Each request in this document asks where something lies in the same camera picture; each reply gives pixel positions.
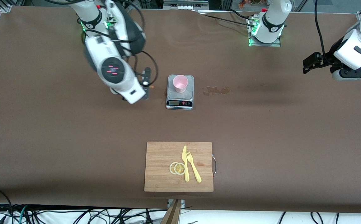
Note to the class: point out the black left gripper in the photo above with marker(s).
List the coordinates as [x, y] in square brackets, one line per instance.
[327, 58]

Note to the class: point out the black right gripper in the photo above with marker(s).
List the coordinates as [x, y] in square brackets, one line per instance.
[146, 81]

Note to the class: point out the pink plastic cup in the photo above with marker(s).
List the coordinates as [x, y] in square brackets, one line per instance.
[180, 84]

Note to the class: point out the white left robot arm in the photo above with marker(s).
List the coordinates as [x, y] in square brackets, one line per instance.
[272, 21]

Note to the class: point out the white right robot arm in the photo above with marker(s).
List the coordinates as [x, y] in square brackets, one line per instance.
[115, 68]

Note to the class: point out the silver digital kitchen scale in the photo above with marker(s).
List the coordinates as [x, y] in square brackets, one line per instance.
[180, 101]

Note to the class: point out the wooden cutting board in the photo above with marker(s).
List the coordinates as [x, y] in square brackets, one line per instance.
[158, 168]

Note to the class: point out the yellow lemon slice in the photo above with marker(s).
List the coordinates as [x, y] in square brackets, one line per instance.
[180, 169]
[171, 168]

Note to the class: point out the yellow plastic knife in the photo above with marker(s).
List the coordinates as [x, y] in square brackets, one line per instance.
[186, 175]

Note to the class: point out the yellow plastic fork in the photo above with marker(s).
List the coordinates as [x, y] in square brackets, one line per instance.
[196, 174]

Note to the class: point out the white power strip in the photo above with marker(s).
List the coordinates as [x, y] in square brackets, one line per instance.
[185, 6]

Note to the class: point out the brown paper table cover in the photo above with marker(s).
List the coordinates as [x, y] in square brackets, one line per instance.
[261, 140]

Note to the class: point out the wooden beam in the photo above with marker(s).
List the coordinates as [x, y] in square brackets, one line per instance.
[172, 214]

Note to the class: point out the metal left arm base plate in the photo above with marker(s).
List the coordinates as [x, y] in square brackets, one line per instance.
[264, 44]

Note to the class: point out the small metal bracket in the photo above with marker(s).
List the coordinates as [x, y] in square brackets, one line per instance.
[182, 203]

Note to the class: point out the aluminium frame profile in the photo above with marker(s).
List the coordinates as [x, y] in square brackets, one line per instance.
[5, 7]

